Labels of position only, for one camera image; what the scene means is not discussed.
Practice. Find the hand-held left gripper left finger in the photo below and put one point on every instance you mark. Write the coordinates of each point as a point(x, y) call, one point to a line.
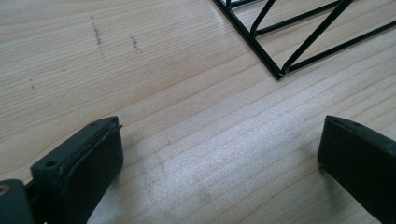
point(77, 168)

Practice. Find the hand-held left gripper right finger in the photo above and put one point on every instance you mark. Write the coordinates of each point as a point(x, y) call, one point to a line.
point(358, 161)

